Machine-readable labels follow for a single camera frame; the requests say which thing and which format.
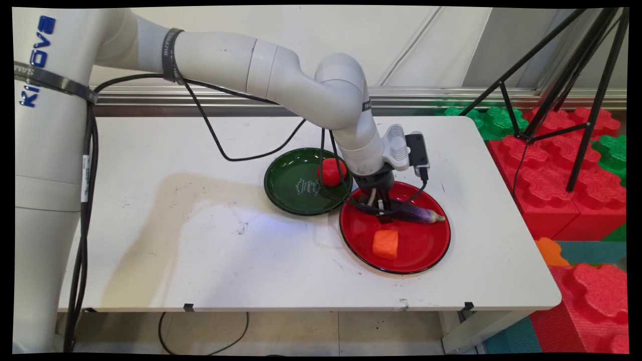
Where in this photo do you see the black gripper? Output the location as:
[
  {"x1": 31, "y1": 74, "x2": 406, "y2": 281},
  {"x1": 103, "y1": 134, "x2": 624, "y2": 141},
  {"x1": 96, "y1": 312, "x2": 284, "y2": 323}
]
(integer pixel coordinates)
[{"x1": 351, "y1": 163, "x2": 398, "y2": 224}]

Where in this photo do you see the purple toy eggplant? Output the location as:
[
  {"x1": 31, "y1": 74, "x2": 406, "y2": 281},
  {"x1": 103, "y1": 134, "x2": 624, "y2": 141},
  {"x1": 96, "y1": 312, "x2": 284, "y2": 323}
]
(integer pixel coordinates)
[{"x1": 389, "y1": 201, "x2": 446, "y2": 225}]

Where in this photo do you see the orange carrot block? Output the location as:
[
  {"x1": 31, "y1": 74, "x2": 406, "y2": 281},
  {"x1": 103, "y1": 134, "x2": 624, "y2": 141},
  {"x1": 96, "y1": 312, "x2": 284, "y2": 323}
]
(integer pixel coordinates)
[{"x1": 372, "y1": 230, "x2": 399, "y2": 260}]

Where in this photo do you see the red toy tomato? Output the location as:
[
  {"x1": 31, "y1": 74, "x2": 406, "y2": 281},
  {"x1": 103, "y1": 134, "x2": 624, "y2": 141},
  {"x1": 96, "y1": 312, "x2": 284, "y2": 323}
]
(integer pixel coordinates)
[{"x1": 317, "y1": 157, "x2": 348, "y2": 187}]

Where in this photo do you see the red enamel plate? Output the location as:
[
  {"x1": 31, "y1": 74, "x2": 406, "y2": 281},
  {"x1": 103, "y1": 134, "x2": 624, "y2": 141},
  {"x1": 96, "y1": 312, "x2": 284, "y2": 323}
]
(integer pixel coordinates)
[{"x1": 339, "y1": 180, "x2": 451, "y2": 275}]

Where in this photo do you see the dark green plate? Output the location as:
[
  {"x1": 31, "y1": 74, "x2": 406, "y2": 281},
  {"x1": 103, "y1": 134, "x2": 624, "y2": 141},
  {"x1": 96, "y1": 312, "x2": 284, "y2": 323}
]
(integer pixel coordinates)
[{"x1": 264, "y1": 147, "x2": 353, "y2": 217}]

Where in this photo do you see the green foam block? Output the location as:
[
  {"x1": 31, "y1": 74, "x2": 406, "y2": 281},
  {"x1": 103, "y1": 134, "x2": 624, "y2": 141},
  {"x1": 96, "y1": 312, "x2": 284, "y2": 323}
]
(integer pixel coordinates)
[
  {"x1": 435, "y1": 105, "x2": 530, "y2": 141},
  {"x1": 592, "y1": 134, "x2": 627, "y2": 187},
  {"x1": 601, "y1": 223, "x2": 627, "y2": 242}
]

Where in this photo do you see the white table leg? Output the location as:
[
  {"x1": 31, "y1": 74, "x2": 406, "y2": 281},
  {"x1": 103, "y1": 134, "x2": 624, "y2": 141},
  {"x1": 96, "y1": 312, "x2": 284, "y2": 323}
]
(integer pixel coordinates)
[{"x1": 440, "y1": 310, "x2": 533, "y2": 354}]

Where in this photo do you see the large red foam block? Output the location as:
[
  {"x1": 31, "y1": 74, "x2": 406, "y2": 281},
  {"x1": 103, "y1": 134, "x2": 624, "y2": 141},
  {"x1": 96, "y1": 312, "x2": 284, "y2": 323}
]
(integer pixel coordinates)
[{"x1": 487, "y1": 134, "x2": 627, "y2": 242}]

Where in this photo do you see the orange foam piece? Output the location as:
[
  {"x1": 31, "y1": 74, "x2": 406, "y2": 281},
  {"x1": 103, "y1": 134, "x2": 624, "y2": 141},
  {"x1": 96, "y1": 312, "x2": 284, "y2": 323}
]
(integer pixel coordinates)
[{"x1": 534, "y1": 237, "x2": 571, "y2": 267}]

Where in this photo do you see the teal foam mat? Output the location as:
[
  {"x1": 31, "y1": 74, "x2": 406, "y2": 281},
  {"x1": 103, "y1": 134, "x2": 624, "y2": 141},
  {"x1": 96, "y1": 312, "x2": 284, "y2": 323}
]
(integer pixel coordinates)
[
  {"x1": 554, "y1": 241, "x2": 627, "y2": 266},
  {"x1": 483, "y1": 316, "x2": 543, "y2": 354}
]

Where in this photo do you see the black tripod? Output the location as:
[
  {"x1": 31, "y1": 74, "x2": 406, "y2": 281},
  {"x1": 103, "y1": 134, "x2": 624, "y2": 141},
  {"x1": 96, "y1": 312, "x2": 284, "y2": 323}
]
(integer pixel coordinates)
[{"x1": 459, "y1": 8, "x2": 630, "y2": 194}]

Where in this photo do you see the black silver wrist camera box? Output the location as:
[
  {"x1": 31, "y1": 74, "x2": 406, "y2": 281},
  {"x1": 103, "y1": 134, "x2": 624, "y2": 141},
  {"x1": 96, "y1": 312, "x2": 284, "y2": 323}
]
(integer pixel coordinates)
[{"x1": 405, "y1": 131, "x2": 431, "y2": 171}]

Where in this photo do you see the aluminium wall rail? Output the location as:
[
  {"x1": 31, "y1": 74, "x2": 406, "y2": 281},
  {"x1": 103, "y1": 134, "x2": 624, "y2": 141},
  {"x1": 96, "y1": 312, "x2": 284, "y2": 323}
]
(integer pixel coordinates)
[{"x1": 93, "y1": 84, "x2": 627, "y2": 117}]

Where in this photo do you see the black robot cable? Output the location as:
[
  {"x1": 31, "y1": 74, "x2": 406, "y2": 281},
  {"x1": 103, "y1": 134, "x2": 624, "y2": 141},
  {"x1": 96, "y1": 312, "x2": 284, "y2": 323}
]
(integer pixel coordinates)
[{"x1": 63, "y1": 73, "x2": 432, "y2": 351}]

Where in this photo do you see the black floor cable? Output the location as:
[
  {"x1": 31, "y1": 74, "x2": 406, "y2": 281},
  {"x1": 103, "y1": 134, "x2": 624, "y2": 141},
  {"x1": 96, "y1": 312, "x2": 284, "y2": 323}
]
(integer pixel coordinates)
[{"x1": 158, "y1": 312, "x2": 250, "y2": 355}]

